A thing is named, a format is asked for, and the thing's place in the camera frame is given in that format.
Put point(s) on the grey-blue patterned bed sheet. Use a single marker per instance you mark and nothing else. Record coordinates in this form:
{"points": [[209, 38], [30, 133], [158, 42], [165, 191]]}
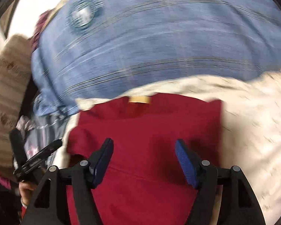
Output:
{"points": [[39, 132]]}

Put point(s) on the dark red garment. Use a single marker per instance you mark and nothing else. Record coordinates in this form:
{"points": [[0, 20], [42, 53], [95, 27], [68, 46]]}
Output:
{"points": [[144, 182]]}

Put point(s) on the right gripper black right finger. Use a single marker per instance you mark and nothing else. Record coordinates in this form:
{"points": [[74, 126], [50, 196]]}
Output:
{"points": [[239, 204]]}

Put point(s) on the cream leaf-print pillow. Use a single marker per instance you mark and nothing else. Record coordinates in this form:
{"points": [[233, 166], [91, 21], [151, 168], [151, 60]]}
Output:
{"points": [[251, 127]]}

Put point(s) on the left hand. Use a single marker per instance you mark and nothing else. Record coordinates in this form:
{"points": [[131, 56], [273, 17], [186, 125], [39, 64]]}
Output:
{"points": [[26, 190]]}

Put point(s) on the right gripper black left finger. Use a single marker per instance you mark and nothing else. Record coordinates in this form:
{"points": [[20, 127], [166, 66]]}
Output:
{"points": [[49, 204]]}

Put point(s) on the beige striped floral cushion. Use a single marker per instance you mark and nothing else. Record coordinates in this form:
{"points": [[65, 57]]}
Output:
{"points": [[15, 73]]}

